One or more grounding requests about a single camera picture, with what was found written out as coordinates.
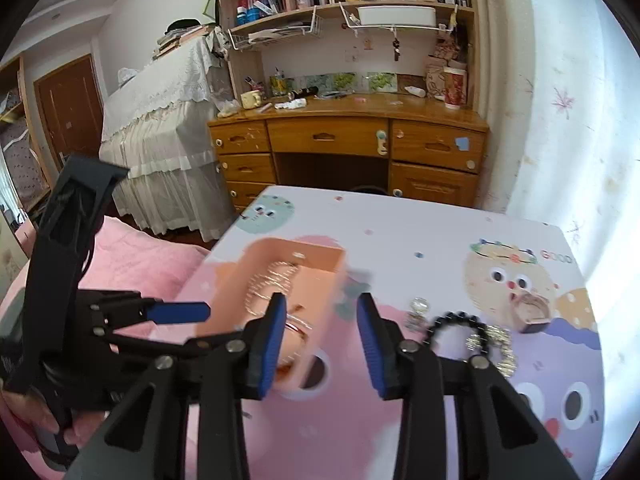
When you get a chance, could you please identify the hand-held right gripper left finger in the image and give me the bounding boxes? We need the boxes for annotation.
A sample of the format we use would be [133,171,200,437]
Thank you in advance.
[65,292,288,480]

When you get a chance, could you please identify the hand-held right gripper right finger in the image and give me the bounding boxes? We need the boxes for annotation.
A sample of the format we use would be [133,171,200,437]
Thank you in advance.
[356,292,586,480]

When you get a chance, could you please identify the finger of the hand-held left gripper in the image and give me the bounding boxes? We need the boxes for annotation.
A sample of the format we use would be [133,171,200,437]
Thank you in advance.
[5,154,130,396]
[75,290,212,362]

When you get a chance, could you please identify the pearl bracelet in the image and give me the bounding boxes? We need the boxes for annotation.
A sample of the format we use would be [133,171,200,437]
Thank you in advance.
[245,260,301,317]

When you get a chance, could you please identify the black bead bracelet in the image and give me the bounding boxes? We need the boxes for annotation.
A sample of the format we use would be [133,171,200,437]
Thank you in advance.
[424,311,489,357]

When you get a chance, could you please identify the pink jewelry box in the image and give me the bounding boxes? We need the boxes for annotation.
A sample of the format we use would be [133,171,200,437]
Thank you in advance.
[194,237,347,392]

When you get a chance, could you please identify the person's left hand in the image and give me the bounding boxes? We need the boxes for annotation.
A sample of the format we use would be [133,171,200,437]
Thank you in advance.
[0,390,93,448]

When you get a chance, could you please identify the pink blanket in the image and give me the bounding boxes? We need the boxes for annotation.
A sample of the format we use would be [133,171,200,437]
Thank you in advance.
[0,215,211,480]

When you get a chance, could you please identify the wooden wardrobe shelf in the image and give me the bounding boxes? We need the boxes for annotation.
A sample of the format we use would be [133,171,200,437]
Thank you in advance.
[0,57,51,213]

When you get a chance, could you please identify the brown wooden door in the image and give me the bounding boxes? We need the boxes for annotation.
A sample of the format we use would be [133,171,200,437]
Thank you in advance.
[34,55,105,171]

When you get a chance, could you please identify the white lace piano cover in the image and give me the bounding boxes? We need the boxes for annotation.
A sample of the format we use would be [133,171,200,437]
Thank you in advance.
[98,25,236,243]

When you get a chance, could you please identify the cartoon printed table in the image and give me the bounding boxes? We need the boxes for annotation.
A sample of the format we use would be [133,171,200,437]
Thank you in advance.
[180,185,601,480]

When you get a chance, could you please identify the stack of books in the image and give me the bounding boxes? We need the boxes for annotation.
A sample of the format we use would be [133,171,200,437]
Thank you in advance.
[152,22,211,61]

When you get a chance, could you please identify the wooden desk with hutch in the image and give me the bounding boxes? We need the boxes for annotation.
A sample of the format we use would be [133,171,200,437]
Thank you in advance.
[212,0,483,111]

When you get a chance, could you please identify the wooden desk with drawers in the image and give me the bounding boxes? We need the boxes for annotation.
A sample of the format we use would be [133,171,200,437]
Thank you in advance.
[207,92,491,211]

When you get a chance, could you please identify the red patterned paper cup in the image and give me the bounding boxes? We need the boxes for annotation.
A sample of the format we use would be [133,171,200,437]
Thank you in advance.
[442,66,468,110]

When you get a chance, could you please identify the patterned gift bag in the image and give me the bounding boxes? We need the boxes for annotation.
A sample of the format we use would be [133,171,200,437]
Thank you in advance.
[425,57,468,101]

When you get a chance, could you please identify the white floral curtain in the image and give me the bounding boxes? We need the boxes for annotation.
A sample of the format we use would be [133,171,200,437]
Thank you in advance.
[472,0,640,480]

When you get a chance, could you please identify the white wire basket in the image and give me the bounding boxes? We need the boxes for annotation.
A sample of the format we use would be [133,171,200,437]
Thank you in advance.
[227,5,321,53]
[340,2,458,38]

